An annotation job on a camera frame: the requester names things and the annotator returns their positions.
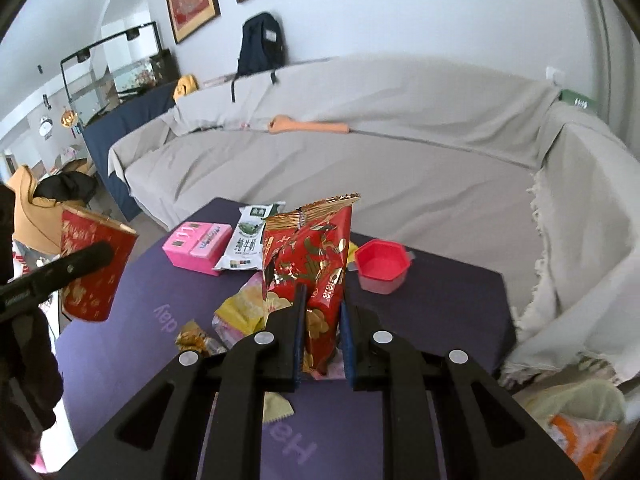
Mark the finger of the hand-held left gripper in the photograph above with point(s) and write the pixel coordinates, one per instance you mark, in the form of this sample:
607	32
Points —
75	266

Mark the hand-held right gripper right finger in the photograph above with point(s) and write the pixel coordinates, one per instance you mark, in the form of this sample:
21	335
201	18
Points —
348	350

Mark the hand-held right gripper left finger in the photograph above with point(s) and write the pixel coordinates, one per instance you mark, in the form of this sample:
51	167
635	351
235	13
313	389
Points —
298	327

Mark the red paper cup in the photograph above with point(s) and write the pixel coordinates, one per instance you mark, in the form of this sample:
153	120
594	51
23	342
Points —
95	292

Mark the yellow pink wrapper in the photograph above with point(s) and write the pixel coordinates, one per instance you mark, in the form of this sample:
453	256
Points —
245	310

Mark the red snack bag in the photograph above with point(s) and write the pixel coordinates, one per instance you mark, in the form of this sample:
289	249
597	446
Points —
310	260

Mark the pale green trash bag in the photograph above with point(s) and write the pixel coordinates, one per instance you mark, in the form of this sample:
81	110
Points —
580	400

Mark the person's left forearm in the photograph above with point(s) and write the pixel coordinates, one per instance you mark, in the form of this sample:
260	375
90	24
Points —
25	375

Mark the orange jacket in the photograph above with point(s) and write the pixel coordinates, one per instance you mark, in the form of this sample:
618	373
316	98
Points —
30	220

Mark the black cloth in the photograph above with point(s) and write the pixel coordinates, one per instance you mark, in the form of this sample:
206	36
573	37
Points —
65	187

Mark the small pale yellow wrapper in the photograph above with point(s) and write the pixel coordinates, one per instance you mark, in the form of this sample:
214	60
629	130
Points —
275	408

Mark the red plastic cup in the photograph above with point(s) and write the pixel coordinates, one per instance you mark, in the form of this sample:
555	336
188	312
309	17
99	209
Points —
381	266

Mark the purple mat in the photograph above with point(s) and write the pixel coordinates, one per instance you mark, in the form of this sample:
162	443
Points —
430	310

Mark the white green milk packet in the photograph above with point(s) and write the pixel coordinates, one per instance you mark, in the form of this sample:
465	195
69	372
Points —
245	245

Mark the gold wrapper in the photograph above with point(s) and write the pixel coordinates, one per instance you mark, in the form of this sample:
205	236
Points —
192	338

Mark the pink box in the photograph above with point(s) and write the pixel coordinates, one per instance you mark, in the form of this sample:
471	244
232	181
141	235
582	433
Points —
195	251

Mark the blue covered cabinet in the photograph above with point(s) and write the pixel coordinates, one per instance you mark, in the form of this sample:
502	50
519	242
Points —
115	130

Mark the grey covered sofa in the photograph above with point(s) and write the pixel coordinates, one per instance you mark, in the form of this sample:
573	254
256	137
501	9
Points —
350	170

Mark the glass fish tank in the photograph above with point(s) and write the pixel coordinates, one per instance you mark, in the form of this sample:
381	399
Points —
100	85

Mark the orange cloth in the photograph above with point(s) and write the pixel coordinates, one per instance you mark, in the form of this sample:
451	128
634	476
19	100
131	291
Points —
310	126

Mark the yellow cloth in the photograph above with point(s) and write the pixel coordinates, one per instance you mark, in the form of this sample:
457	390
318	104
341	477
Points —
185	87

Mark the orange packet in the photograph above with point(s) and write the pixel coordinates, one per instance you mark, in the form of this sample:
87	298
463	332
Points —
582	440

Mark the dark blue backpack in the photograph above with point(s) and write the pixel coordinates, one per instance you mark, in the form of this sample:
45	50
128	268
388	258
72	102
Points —
260	45

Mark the green box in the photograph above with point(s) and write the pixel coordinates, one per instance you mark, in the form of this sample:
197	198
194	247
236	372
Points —
577	100

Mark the white curtain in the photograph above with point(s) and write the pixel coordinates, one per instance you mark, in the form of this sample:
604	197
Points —
622	85

